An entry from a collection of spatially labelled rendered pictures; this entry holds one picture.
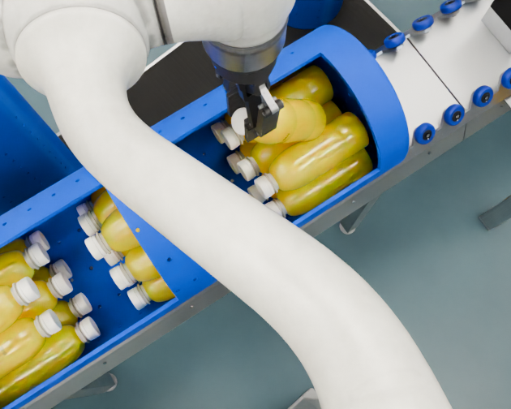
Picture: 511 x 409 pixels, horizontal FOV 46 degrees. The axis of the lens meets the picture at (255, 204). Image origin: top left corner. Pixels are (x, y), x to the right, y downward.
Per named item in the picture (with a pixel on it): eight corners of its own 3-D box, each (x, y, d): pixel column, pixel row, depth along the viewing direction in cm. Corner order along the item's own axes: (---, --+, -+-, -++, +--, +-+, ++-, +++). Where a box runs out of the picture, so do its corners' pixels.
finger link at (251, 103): (259, 58, 70) (266, 66, 69) (268, 112, 80) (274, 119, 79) (232, 75, 69) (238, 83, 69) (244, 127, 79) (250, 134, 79)
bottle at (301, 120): (282, 121, 105) (219, 122, 89) (307, 90, 102) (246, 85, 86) (309, 150, 103) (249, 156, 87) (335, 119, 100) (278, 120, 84)
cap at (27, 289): (32, 307, 93) (42, 301, 93) (18, 293, 91) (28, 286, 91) (27, 292, 96) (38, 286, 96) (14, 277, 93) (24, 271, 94)
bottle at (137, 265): (210, 192, 98) (108, 256, 96) (234, 229, 98) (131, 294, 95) (210, 199, 106) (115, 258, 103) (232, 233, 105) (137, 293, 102)
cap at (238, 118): (233, 122, 88) (225, 122, 87) (248, 101, 86) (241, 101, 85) (249, 140, 87) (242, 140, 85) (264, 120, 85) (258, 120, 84)
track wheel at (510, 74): (522, 65, 122) (515, 62, 124) (505, 75, 122) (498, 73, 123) (524, 83, 125) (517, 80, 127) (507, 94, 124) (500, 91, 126)
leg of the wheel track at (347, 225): (358, 228, 214) (398, 174, 154) (345, 237, 214) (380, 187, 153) (349, 215, 216) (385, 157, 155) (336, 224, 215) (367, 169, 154)
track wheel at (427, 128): (435, 121, 119) (428, 117, 121) (417, 132, 118) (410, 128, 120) (439, 138, 122) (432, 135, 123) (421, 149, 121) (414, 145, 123)
